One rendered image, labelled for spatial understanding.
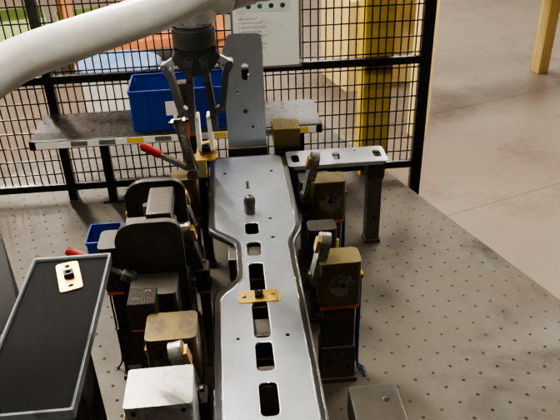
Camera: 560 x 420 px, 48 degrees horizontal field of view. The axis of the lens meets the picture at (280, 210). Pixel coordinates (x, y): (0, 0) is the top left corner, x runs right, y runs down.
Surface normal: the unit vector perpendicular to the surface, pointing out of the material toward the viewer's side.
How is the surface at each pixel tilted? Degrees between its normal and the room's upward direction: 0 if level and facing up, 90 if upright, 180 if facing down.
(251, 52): 90
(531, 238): 0
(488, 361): 0
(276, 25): 90
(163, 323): 0
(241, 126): 90
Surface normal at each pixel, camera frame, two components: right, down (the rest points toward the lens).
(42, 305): -0.03, -0.86
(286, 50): 0.09, 0.51
